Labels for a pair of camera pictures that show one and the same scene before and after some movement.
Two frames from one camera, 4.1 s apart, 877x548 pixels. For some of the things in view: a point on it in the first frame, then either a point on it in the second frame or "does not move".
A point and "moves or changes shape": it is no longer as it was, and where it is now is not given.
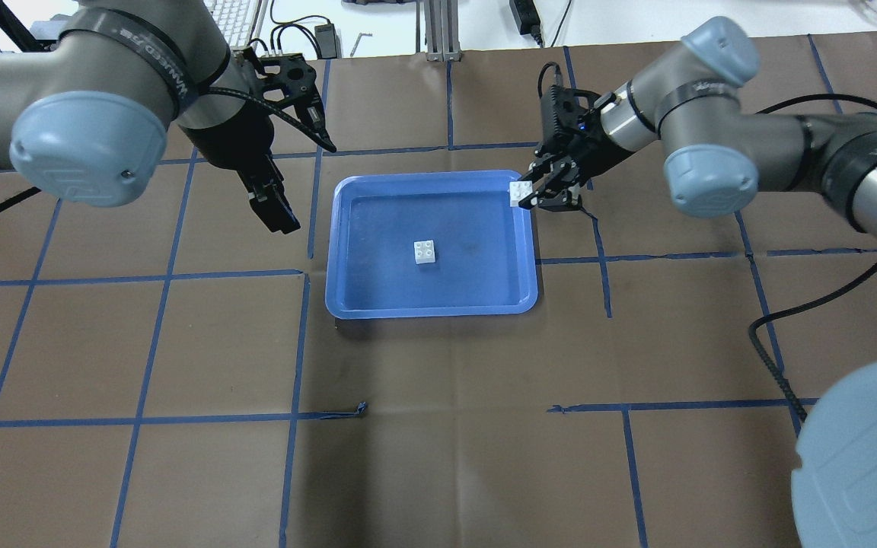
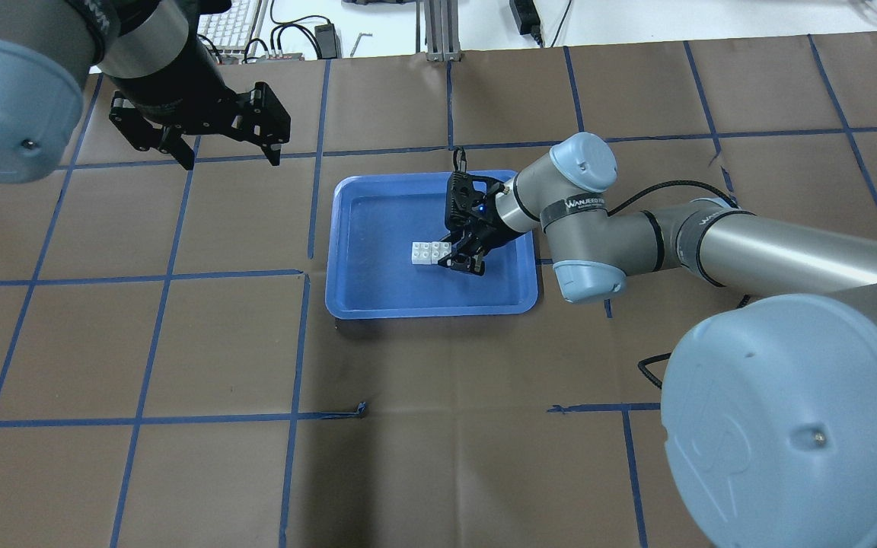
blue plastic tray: [430, 244] does not move
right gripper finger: [542, 169] → [458, 238]
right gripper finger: [552, 200] → [464, 262]
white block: [424, 252] does not move
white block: [518, 190] moves or changes shape
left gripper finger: [272, 205] → [182, 151]
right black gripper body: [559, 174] → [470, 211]
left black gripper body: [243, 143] → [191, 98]
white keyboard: [237, 19] does not move
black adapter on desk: [527, 18] does not move
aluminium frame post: [442, 31] does not move
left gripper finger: [314, 127] → [273, 153]
